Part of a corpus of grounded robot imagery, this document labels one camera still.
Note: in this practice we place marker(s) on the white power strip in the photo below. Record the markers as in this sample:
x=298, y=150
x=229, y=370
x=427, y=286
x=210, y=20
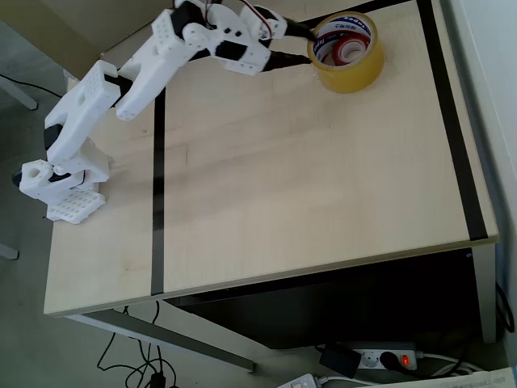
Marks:
x=371, y=359

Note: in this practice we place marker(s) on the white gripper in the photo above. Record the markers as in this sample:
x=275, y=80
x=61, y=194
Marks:
x=271, y=48

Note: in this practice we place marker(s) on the white furniture foot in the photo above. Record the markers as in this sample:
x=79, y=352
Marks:
x=20, y=95
x=8, y=251

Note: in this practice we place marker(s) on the black power plug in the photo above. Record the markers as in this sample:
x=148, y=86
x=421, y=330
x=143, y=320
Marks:
x=389, y=359

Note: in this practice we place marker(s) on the black tape strip on table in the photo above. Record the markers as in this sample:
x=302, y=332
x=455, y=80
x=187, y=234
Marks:
x=456, y=153
x=379, y=5
x=158, y=202

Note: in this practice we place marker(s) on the large yellow tape roll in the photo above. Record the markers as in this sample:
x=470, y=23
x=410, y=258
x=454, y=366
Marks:
x=355, y=78

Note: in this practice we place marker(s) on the printed paper sheet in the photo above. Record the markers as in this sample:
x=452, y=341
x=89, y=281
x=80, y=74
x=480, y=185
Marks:
x=476, y=380

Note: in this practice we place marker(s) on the grey table frame beam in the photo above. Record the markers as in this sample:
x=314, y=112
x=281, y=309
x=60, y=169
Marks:
x=182, y=339

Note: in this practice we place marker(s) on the black power adapter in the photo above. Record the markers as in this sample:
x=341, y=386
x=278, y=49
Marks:
x=339, y=359

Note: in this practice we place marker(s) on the white device with button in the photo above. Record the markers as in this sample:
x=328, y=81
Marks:
x=299, y=382

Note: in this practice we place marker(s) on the red tape roll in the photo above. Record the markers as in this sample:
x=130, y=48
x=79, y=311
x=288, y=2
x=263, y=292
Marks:
x=338, y=47

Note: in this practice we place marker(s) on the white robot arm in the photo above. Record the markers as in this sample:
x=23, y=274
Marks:
x=149, y=77

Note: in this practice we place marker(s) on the grey table leg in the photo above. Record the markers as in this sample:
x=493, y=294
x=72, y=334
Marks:
x=486, y=291

